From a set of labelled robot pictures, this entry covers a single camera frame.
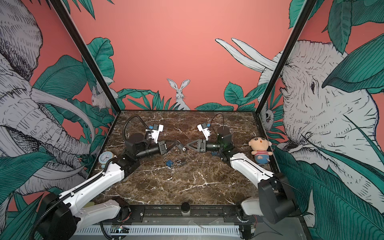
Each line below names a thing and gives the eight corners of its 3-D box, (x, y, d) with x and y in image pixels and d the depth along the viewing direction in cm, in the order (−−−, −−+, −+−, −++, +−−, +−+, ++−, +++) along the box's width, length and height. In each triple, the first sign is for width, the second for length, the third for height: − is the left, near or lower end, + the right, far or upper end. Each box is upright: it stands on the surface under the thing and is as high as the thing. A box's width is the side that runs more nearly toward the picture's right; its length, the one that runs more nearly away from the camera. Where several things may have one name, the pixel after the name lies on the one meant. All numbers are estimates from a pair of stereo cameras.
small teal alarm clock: (104, 168, 92) (100, 165, 87) (101, 158, 96) (96, 154, 92) (116, 162, 94) (112, 158, 90) (112, 152, 99) (109, 148, 95)
